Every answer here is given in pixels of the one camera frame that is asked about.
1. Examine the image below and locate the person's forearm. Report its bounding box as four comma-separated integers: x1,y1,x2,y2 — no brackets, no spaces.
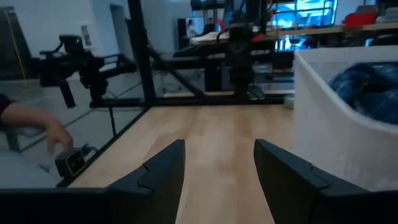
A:
0,102,54,130

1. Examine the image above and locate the large blue plaid shirt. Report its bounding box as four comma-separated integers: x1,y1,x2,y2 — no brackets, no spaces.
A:
327,61,398,126

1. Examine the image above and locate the small black table camera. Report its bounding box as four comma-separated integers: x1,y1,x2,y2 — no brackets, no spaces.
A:
54,147,87,180

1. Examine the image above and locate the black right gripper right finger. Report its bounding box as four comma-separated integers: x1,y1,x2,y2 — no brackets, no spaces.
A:
252,139,374,224

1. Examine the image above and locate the person's hand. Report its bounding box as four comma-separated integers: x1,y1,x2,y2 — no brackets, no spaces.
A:
43,119,75,157

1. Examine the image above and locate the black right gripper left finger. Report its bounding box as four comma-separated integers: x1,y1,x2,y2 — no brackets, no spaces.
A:
106,139,187,224

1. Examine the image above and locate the red box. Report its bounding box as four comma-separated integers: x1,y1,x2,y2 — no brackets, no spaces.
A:
342,12,376,29

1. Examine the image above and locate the white plastic laundry basket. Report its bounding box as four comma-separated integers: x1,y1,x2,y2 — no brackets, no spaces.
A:
292,44,398,192

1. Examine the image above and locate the grey folded stack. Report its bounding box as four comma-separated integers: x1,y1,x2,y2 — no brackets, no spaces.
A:
374,6,398,26

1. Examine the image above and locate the bright blue screen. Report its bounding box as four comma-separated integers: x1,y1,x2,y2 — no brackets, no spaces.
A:
269,0,340,50

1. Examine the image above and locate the black aluminium table frame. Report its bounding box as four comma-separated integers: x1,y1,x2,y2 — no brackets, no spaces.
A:
57,0,295,189

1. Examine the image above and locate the black camera cable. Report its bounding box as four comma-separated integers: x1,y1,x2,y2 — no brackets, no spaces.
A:
81,143,98,157

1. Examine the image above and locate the long wooden shelf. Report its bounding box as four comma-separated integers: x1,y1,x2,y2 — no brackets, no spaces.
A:
265,22,398,38

